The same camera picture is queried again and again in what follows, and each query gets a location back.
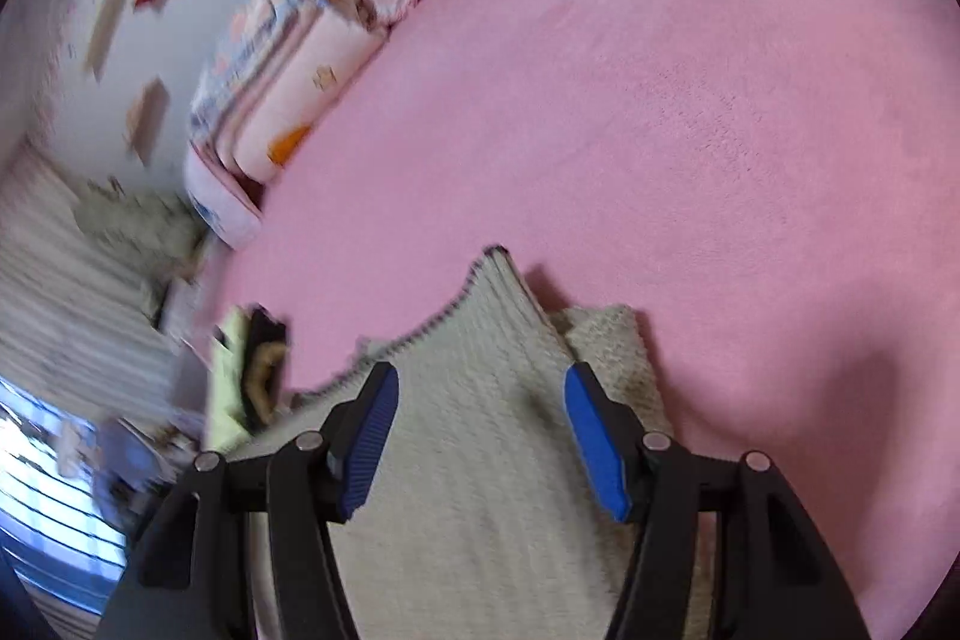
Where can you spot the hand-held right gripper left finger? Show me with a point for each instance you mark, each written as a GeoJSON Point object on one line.
{"type": "Point", "coordinates": [371, 437]}

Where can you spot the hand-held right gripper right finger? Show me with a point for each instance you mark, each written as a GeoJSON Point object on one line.
{"type": "Point", "coordinates": [596, 445]}

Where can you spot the beige knit cardigan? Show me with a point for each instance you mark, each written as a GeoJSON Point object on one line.
{"type": "Point", "coordinates": [472, 460]}

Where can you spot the green and black folded garment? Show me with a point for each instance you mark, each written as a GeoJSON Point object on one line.
{"type": "Point", "coordinates": [225, 385]}

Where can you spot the pink printed cushion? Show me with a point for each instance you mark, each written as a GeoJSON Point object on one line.
{"type": "Point", "coordinates": [217, 205]}

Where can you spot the grey-green puffer coat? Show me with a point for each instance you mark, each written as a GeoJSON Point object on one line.
{"type": "Point", "coordinates": [135, 220]}

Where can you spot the barred window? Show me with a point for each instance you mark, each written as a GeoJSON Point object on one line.
{"type": "Point", "coordinates": [45, 497]}

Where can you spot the sheer floral curtain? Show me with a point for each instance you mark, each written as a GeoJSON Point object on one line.
{"type": "Point", "coordinates": [60, 280]}

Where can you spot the pink folded cartoon blanket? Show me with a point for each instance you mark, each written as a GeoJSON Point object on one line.
{"type": "Point", "coordinates": [315, 78]}

